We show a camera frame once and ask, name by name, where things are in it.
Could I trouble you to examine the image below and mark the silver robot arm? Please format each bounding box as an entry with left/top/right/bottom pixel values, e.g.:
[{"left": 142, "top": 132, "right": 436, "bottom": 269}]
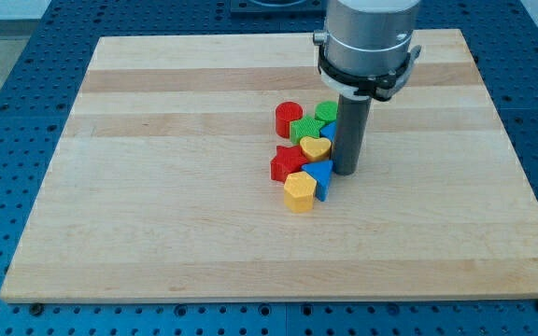
[{"left": 323, "top": 0, "right": 420, "bottom": 77}]

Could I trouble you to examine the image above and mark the yellow hexagon block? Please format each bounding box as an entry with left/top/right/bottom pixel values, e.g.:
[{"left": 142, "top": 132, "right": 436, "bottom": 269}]
[{"left": 283, "top": 172, "right": 317, "bottom": 213}]

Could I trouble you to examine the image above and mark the blue triangle block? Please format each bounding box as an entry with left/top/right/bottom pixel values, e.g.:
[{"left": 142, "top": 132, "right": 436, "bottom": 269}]
[{"left": 302, "top": 160, "right": 333, "bottom": 202}]

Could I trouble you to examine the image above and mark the red star block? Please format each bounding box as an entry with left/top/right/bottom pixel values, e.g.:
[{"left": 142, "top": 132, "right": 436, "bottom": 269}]
[{"left": 270, "top": 145, "right": 308, "bottom": 182}]

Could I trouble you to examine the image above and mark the yellow heart block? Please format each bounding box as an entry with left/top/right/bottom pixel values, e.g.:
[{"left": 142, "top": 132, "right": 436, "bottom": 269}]
[{"left": 299, "top": 136, "right": 332, "bottom": 162}]

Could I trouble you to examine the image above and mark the green star block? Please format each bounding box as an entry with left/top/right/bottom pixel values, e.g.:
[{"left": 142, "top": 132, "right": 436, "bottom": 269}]
[{"left": 290, "top": 116, "right": 326, "bottom": 145}]

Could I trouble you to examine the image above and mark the red cylinder block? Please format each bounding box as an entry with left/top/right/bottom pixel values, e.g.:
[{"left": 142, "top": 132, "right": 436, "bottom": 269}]
[{"left": 275, "top": 101, "right": 303, "bottom": 138}]

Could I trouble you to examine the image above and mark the blue cube block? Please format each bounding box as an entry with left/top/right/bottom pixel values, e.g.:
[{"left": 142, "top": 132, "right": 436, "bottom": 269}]
[{"left": 319, "top": 121, "right": 336, "bottom": 142}]

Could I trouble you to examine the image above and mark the green cylinder block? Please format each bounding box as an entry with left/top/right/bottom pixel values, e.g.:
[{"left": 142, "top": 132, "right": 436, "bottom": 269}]
[{"left": 315, "top": 101, "right": 338, "bottom": 123}]

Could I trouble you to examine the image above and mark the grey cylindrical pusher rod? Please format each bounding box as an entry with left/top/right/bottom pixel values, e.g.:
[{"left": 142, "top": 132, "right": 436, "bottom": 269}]
[{"left": 332, "top": 95, "right": 372, "bottom": 175}]

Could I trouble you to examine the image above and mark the wooden board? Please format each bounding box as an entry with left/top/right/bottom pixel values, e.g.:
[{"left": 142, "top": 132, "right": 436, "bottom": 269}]
[{"left": 0, "top": 29, "right": 538, "bottom": 303}]

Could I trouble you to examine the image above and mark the black clamp ring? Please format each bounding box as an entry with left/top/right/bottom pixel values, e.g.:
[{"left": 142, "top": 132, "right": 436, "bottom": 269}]
[{"left": 312, "top": 30, "right": 423, "bottom": 103}]

